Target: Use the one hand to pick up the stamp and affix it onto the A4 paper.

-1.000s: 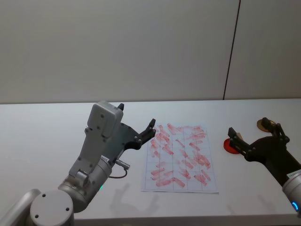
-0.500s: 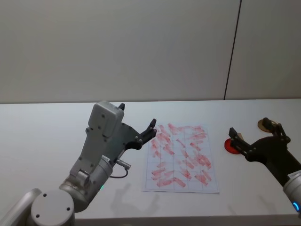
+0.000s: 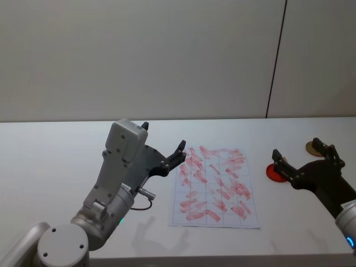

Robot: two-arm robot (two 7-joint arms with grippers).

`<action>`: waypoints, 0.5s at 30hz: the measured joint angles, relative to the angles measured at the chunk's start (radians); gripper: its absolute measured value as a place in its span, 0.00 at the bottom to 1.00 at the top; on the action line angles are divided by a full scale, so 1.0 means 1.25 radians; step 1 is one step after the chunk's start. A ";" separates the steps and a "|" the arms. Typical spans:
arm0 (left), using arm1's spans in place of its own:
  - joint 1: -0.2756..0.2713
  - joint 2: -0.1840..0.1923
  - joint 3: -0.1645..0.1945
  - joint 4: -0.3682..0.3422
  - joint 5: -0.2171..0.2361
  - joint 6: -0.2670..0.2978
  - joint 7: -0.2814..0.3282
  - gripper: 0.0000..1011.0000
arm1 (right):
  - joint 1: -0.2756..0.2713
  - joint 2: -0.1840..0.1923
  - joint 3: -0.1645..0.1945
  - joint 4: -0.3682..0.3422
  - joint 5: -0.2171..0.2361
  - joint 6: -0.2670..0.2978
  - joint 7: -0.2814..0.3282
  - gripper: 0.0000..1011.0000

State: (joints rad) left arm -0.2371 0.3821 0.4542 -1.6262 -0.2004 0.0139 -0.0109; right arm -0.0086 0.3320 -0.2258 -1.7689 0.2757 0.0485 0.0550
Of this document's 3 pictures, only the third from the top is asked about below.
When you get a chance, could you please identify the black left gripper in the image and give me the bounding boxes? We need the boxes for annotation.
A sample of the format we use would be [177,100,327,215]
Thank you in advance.
[121,121,187,193]

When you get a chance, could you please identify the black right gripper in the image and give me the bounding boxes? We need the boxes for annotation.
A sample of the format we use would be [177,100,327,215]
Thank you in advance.
[271,137,356,220]

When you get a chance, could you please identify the brown round disc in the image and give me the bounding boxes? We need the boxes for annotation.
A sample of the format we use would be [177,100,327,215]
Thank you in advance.
[305,141,325,157]

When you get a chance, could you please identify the red round disc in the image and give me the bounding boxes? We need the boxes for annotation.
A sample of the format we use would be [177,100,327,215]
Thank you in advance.
[265,163,290,184]

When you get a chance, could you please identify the white gridded paper red marks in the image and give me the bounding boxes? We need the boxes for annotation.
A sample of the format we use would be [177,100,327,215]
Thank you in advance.
[168,144,261,230]

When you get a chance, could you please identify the thin dark cable silver plug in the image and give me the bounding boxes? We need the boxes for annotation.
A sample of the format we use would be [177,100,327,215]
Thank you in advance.
[129,187,157,211]

